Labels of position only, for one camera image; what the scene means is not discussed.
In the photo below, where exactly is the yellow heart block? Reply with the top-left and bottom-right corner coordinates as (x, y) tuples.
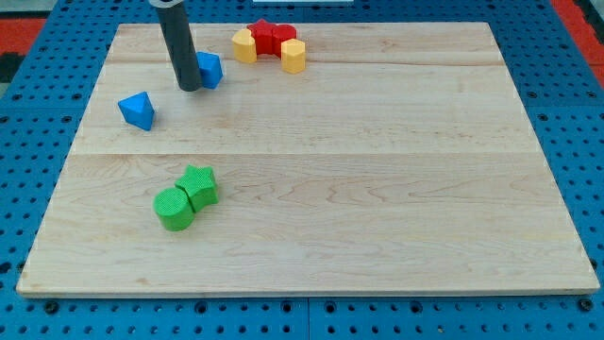
(231, 28), (258, 63)

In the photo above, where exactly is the blue triangle block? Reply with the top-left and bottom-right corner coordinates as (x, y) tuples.
(118, 92), (155, 131)

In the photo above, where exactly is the light wooden board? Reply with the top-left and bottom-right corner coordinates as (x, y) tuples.
(17, 22), (599, 298)

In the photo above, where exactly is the green star block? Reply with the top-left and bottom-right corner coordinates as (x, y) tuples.
(175, 164), (219, 213)

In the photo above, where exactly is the yellow hexagon block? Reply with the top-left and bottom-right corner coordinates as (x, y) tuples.
(281, 39), (306, 74)

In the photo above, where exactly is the green cylinder block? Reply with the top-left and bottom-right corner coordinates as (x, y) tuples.
(153, 187), (194, 231)

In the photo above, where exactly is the red star block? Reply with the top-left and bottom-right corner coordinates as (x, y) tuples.
(247, 19), (277, 55)

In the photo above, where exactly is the red cylinder block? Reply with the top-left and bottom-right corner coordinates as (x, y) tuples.
(272, 24), (297, 58)

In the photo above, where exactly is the blue cube block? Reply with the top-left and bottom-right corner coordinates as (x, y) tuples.
(196, 51), (223, 90)

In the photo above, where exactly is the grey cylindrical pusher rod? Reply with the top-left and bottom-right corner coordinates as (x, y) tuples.
(148, 0), (202, 92)

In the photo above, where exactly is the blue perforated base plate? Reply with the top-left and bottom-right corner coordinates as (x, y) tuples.
(1, 0), (603, 339)

